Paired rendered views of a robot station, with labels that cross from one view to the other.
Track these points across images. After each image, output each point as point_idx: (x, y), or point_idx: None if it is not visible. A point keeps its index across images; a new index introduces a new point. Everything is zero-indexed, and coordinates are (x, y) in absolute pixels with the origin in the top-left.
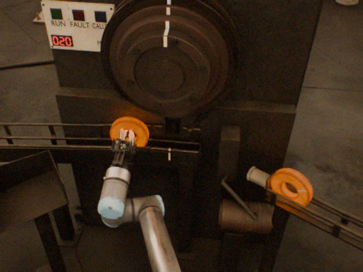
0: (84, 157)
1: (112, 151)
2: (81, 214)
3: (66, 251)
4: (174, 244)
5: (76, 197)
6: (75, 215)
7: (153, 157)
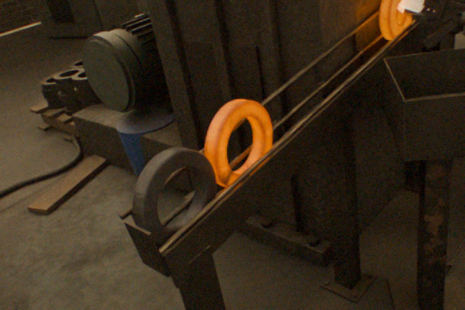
0: (381, 74)
1: (445, 1)
2: (329, 245)
3: (378, 289)
4: (418, 189)
5: (275, 259)
6: (324, 254)
7: (427, 26)
